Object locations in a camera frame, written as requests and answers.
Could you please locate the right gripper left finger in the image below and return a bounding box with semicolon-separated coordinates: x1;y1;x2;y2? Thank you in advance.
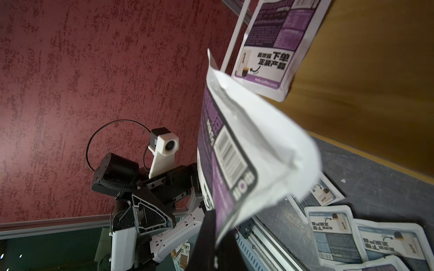
186;210;216;271

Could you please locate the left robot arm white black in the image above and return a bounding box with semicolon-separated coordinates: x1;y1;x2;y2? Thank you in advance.
92;153;205;271

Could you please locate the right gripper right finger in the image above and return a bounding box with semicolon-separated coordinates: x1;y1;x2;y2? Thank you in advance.
217;231;248;271

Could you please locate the purple coffee bag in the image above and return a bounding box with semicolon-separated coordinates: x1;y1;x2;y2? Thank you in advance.
197;54;322;243
335;255;410;271
232;0;331;102

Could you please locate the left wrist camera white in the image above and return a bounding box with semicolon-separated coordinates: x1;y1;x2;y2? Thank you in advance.
148;127;179;178

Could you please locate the grey-blue coffee bag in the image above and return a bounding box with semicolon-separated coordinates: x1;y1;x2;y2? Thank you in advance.
286;173;345;225
305;205;367;268
353;219;434;271

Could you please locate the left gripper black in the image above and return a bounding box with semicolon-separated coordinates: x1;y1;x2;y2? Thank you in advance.
132;164;203;236

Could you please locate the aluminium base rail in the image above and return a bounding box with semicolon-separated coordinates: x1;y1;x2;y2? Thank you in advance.
235;216;307;271

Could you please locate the wooden two-tier shelf white frame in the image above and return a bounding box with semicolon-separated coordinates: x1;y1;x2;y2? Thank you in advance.
220;0;434;185

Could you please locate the left corner aluminium post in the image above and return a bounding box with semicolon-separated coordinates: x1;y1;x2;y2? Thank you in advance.
222;0;253;25

